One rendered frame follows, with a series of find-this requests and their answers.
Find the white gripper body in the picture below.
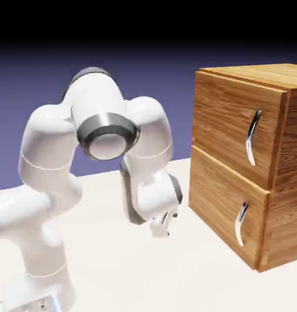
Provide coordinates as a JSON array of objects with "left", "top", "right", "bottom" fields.
[{"left": 149, "top": 211, "right": 178, "bottom": 239}]

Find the light wood cabinet door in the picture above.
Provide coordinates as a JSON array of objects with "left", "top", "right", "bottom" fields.
[
  {"left": 188, "top": 145, "right": 271, "bottom": 271},
  {"left": 192, "top": 71, "right": 290, "bottom": 191}
]

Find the light wood cabinet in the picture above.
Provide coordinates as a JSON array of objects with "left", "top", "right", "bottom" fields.
[{"left": 188, "top": 63, "right": 297, "bottom": 274}]

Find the curved silver metal handle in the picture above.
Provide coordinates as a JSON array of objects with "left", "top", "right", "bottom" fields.
[
  {"left": 234, "top": 201, "right": 250, "bottom": 247},
  {"left": 245, "top": 108, "right": 264, "bottom": 167}
]

